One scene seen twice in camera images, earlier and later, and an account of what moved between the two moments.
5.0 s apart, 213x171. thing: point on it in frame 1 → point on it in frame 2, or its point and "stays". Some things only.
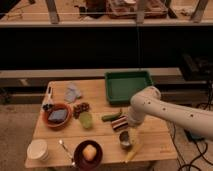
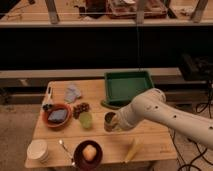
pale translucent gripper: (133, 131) → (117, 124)
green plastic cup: (86, 119) stays
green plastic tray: (122, 86) stays
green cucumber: (111, 117) → (110, 106)
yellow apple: (89, 152) stays
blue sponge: (58, 116) stays
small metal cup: (124, 140) → (107, 124)
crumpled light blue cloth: (71, 93) stays
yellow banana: (134, 149) stays
